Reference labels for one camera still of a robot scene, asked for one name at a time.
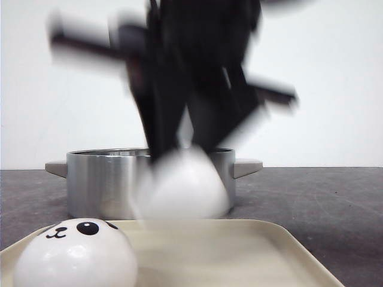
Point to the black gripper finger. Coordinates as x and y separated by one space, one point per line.
222 100
160 93

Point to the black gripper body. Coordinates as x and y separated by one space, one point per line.
192 34

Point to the panda bun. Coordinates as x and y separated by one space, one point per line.
183 184
78 252

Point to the stainless steel pot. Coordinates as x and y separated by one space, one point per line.
100 180

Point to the cream plastic tray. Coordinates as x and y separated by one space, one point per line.
209 252

